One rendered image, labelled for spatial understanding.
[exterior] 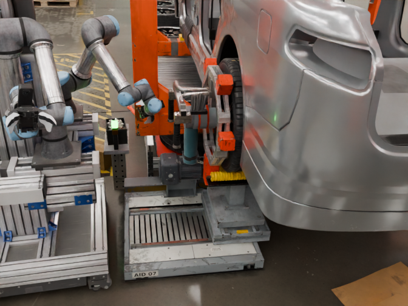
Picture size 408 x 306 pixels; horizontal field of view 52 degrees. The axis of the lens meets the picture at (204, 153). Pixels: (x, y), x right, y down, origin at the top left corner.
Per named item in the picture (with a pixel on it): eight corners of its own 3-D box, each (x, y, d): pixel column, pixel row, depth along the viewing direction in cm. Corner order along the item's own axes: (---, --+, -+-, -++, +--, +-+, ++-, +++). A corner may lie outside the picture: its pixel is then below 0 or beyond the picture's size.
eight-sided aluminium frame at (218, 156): (226, 180, 234) (233, 88, 207) (214, 181, 233) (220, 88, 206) (209, 136, 280) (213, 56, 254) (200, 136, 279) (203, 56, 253)
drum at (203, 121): (221, 132, 241) (223, 109, 234) (184, 133, 238) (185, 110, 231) (217, 121, 253) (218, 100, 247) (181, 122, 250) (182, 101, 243)
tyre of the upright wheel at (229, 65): (244, 150, 289) (276, 187, 227) (211, 152, 285) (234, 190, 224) (249, 53, 269) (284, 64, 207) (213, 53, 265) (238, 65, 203)
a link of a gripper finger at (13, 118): (8, 139, 136) (23, 130, 144) (7, 122, 133) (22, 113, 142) (-1, 138, 136) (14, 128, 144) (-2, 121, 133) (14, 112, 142)
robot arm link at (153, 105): (158, 94, 223) (166, 108, 224) (153, 97, 233) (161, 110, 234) (145, 101, 220) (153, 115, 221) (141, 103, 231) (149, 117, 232)
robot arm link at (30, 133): (48, 135, 168) (44, 110, 163) (18, 140, 164) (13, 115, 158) (45, 127, 174) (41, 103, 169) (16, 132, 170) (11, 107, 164)
